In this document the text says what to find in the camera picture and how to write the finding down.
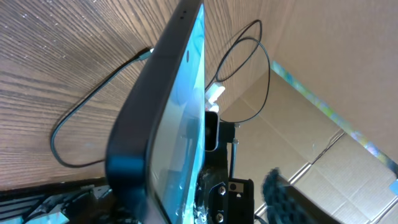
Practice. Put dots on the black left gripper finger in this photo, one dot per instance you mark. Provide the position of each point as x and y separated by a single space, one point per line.
287 205

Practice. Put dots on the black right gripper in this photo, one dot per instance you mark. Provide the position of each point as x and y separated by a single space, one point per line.
221 198

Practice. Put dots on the Samsung Galaxy smartphone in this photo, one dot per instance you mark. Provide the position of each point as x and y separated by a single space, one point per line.
156 147

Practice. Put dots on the white power extension strip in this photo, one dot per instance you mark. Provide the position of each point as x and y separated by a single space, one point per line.
211 96

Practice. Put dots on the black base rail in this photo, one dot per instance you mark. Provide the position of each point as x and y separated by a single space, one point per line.
51 203

